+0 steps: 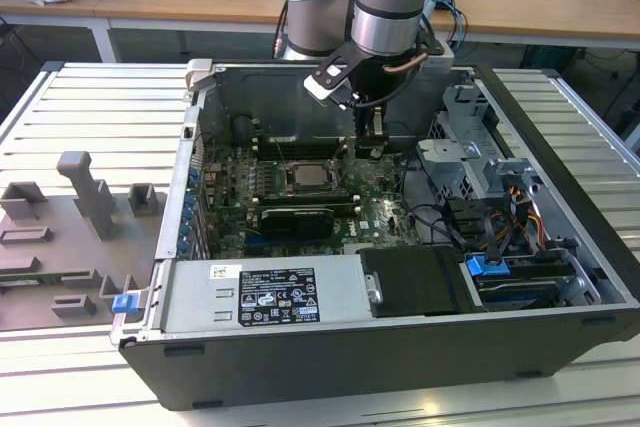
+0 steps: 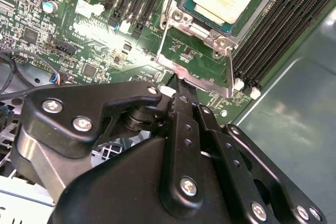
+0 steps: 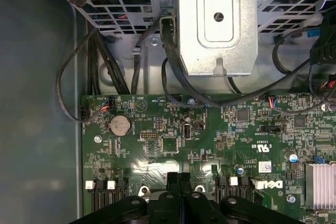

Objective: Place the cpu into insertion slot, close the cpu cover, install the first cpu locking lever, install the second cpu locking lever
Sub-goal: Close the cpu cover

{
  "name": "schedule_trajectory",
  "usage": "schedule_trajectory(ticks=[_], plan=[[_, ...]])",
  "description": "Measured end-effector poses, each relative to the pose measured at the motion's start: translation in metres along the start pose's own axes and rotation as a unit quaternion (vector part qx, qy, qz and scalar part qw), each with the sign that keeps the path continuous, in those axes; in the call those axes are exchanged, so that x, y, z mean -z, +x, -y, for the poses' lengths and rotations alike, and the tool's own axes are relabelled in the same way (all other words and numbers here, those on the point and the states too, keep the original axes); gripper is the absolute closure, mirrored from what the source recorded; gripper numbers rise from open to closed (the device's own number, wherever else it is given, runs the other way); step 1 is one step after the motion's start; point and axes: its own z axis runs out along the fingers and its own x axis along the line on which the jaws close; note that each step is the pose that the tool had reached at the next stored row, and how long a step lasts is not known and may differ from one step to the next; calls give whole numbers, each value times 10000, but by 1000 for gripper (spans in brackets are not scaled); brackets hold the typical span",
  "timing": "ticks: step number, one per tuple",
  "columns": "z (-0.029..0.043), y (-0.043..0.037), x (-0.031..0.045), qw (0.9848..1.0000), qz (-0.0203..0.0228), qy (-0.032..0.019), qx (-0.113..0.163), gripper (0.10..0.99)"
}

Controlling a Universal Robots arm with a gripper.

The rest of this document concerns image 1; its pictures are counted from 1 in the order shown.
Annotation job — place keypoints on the black gripper finger with plate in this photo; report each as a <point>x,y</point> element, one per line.
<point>371,144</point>

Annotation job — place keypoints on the black RAM slot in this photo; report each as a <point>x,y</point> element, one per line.
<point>300,150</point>
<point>300,140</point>
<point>305,192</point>
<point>300,145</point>
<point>305,196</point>
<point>300,155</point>
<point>305,200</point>

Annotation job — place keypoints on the CPU socket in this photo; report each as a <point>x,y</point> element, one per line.
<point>287,183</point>

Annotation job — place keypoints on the copper coloured tube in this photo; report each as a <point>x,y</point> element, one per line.
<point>405,67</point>

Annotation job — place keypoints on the green motherboard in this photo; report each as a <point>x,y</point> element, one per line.
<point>380,212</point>

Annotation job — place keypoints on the grey metal drive cage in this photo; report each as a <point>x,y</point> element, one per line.
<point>470,157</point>

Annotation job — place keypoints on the black graphics card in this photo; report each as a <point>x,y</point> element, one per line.
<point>295,221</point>

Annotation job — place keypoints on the black cylindrical component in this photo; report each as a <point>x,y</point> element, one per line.
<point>242,127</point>

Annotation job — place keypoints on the black plastic shroud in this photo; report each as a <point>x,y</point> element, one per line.
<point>415,282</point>

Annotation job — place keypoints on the hard disk in blue carrier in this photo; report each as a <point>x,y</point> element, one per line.
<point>487,267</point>

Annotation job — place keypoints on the grey case latch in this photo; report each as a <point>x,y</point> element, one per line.
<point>200,74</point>

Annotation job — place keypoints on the blue card retainer tab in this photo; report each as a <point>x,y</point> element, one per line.
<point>186,221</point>
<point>189,205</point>
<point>192,176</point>
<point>184,248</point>
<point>185,236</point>

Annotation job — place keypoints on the black and grey PC case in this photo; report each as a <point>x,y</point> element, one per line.
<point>350,372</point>

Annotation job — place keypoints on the grey power supply with label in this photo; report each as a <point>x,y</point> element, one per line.
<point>200,297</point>

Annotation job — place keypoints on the blue case latch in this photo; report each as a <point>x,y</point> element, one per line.
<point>125,303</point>

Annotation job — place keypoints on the grey parts rack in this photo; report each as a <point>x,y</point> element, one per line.
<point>65,247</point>

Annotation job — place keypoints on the green RAM stick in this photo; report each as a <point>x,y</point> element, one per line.
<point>30,279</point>

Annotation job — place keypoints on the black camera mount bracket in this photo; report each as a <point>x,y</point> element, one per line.
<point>340,67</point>

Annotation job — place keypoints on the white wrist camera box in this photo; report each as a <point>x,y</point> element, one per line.
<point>320,88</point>

